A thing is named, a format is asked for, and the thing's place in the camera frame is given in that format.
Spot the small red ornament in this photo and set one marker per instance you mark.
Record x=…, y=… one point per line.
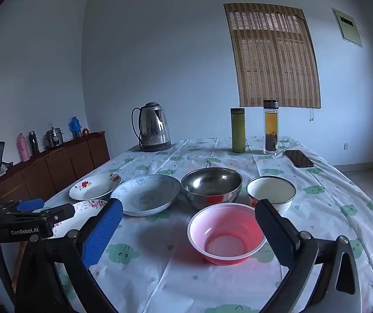
x=85, y=132

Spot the red flower plate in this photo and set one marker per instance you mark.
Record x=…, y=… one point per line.
x=92, y=187

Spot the pink plastic bowl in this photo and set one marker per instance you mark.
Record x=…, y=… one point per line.
x=227, y=234

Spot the glass tea bottle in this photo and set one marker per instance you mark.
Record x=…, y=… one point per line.
x=270, y=127

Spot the blue patterned plate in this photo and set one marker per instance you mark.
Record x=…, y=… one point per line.
x=144, y=194

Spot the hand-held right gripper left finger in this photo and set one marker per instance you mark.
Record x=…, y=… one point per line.
x=103, y=231

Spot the steel electric kettle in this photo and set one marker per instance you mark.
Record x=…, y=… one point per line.
x=154, y=127

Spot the bamboo window blind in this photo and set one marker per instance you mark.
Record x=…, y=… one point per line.
x=271, y=55

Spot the green thermos flask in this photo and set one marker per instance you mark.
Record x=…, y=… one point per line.
x=238, y=130

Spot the black thermos bottle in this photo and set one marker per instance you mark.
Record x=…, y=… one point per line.
x=34, y=143

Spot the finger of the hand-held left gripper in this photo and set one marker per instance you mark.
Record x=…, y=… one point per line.
x=30, y=204
x=59, y=212

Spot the brown wooden sideboard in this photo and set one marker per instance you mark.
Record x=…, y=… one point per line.
x=59, y=166

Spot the white enamel bowl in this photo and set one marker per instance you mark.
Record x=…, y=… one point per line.
x=269, y=190

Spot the pink thermos bottle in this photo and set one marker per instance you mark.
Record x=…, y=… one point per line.
x=23, y=148

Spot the stainless steel bowl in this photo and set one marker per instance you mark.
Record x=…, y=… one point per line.
x=211, y=184

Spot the pink flower plate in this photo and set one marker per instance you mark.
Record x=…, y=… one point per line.
x=88, y=210

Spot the silver rice cooker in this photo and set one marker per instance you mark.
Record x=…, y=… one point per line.
x=54, y=138

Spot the black kettle base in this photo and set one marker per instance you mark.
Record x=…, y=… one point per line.
x=155, y=147

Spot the blue water bottle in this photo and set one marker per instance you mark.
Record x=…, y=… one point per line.
x=75, y=127

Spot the black smartphone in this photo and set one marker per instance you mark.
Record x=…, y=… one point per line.
x=299, y=158

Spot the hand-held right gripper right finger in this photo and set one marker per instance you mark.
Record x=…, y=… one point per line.
x=274, y=234

